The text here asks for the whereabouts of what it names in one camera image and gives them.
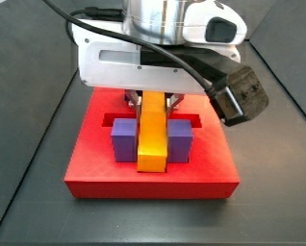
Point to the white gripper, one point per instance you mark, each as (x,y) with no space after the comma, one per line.
(110,64)

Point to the yellow long block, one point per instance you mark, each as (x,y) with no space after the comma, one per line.
(153,133)

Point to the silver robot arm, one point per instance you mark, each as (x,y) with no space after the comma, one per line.
(157,24)

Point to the red slotted board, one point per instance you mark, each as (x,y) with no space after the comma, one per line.
(95,176)

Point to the purple U-shaped block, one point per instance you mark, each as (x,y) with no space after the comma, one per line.
(124,133)

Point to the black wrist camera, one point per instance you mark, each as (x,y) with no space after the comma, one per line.
(241,98)

